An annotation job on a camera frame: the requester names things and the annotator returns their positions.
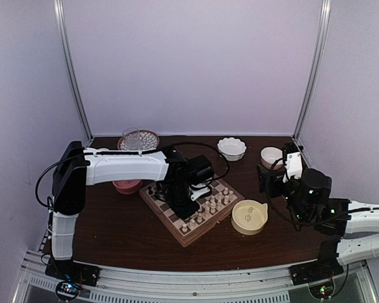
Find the aluminium frame post left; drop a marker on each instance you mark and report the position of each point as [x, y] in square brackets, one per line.
[63, 34]

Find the patterned ceramic plate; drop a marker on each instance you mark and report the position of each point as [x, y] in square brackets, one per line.
[149, 141]

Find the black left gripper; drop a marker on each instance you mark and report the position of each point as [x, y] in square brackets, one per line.
[182, 213]

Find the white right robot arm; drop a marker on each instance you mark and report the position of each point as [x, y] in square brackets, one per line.
[355, 226]

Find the clear drinking glass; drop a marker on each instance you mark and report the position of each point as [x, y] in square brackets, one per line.
[132, 139]

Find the cream cat ear bowl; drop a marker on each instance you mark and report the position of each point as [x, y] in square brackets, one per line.
[249, 217]

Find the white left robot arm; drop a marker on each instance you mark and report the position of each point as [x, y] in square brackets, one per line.
[81, 167]

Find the pink cat ear bowl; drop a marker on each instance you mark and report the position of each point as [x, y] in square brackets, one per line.
[128, 187]

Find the plain white round bowl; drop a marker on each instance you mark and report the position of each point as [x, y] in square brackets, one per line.
[269, 155]

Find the white scalloped bowl black rim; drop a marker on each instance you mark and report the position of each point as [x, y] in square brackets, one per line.
[233, 149]

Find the aluminium frame post right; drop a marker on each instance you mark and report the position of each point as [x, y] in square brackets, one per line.
[321, 40]

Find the wooden chess board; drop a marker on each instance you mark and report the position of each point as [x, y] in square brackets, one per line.
[174, 223]

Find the aluminium frame post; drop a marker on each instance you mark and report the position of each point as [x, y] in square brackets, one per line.
[63, 34]
[321, 40]

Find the aluminium front rail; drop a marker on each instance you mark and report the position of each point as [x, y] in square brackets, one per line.
[271, 284]

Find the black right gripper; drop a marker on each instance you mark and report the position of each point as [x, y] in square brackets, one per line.
[265, 177]

